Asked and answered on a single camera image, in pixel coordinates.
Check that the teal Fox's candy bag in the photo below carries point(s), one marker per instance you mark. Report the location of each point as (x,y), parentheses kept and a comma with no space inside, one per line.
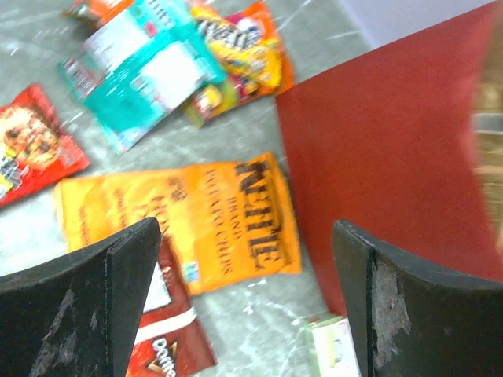
(139,67)

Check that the orange Fox's candy bag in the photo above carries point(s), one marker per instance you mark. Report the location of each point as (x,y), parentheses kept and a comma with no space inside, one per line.
(214,99)

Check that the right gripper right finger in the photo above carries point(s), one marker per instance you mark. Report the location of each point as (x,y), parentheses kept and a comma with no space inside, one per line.
(412,317)

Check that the orange Kettle chips bag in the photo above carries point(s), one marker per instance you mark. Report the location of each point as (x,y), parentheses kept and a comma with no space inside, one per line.
(226,222)

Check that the red paper bag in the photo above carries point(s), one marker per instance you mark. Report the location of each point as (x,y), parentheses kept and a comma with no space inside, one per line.
(385,140)

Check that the red Doritos bag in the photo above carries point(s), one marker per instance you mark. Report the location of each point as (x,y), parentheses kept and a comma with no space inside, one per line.
(170,340)

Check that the small red snack packet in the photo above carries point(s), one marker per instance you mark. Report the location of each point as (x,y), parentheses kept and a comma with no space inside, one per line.
(35,151)

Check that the yellow M&M's bag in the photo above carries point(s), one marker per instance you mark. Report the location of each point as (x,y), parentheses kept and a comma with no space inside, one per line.
(243,53)

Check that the orange snack packet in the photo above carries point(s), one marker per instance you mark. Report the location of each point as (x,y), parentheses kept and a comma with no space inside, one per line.
(96,13)

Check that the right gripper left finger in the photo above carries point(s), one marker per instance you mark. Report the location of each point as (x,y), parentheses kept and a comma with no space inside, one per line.
(78,314)

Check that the small white box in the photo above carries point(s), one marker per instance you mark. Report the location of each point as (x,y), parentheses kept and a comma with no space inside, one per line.
(331,347)

